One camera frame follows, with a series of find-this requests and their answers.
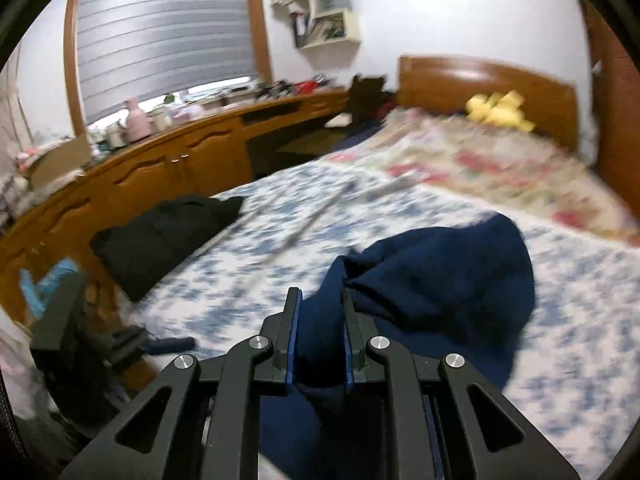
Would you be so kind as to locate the wooden headboard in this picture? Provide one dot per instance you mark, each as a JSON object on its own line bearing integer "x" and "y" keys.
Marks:
{"x": 442, "y": 86}

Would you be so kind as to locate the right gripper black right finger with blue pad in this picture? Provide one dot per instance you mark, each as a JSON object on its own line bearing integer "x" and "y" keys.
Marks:
{"x": 441, "y": 418}

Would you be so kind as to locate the navy blue suit jacket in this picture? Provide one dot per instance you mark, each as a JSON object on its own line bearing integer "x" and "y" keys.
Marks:
{"x": 467, "y": 290}

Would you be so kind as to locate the cardboard box on desk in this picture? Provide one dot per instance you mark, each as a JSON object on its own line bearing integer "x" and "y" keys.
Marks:
{"x": 64, "y": 158}

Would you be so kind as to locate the white wall shelf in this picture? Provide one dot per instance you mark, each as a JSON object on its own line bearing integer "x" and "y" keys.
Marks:
{"x": 319, "y": 23}

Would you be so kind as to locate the red basket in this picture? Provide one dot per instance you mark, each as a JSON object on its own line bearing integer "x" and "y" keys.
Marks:
{"x": 305, "y": 87}

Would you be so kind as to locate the pink vase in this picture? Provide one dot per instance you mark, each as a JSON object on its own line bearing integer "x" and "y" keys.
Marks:
{"x": 137, "y": 123}

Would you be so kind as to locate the yellow plush toy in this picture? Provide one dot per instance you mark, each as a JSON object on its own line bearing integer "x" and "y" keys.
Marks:
{"x": 500, "y": 110}

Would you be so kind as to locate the black folded garment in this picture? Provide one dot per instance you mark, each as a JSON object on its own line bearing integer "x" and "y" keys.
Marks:
{"x": 137, "y": 256}

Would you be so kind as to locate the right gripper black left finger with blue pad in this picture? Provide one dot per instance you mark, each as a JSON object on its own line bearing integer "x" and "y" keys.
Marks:
{"x": 198, "y": 419}

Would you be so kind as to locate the grey window blind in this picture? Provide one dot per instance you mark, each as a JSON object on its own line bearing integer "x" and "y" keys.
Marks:
{"x": 147, "y": 48}

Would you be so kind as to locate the blue floral white bedsheet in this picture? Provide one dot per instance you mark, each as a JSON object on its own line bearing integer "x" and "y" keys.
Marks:
{"x": 576, "y": 365}

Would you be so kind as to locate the long wooden desk cabinet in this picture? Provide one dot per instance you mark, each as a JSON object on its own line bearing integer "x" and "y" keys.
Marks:
{"x": 203, "y": 157}

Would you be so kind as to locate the wooden wardrobe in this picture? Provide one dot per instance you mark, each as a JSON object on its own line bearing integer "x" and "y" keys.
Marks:
{"x": 615, "y": 105}

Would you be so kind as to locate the dark wooden chair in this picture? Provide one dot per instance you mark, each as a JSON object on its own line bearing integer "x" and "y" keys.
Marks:
{"x": 365, "y": 98}

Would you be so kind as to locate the pink floral quilt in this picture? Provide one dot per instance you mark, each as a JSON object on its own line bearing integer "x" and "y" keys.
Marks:
{"x": 505, "y": 167}

